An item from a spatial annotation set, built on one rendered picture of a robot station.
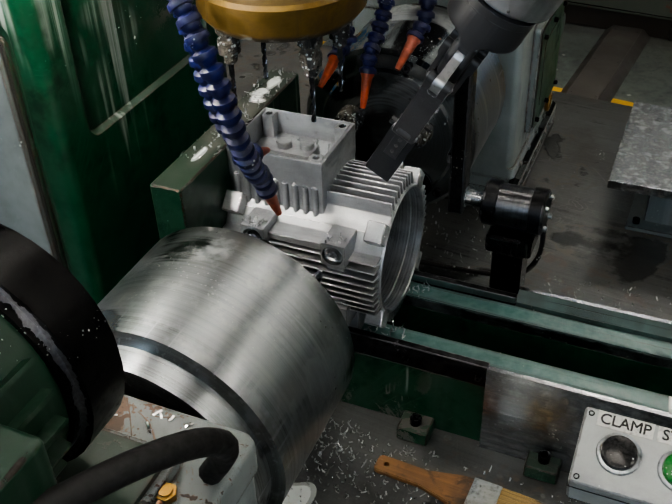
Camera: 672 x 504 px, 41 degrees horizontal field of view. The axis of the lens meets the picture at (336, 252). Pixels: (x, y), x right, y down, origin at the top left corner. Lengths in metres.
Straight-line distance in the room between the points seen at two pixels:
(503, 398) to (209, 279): 0.42
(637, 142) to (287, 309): 0.85
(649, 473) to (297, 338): 0.32
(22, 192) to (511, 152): 0.78
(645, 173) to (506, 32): 0.69
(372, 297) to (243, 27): 0.33
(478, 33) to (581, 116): 1.05
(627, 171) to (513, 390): 0.51
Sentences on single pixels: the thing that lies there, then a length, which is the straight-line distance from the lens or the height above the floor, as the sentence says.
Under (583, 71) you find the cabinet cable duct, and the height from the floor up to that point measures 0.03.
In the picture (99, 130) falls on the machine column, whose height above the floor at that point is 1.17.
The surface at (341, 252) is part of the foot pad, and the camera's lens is 0.98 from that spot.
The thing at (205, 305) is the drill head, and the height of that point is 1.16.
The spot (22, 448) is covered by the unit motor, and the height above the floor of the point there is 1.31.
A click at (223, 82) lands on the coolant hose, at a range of 0.77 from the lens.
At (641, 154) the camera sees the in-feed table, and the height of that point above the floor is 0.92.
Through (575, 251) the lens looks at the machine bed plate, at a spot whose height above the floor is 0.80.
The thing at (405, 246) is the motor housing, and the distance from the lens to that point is 1.15.
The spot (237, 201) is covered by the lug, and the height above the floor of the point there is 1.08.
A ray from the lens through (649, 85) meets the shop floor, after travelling 3.83.
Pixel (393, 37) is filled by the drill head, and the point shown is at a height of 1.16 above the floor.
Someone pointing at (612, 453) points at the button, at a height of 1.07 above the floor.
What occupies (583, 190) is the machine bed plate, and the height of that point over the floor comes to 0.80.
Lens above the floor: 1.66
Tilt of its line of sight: 37 degrees down
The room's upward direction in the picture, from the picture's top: 2 degrees counter-clockwise
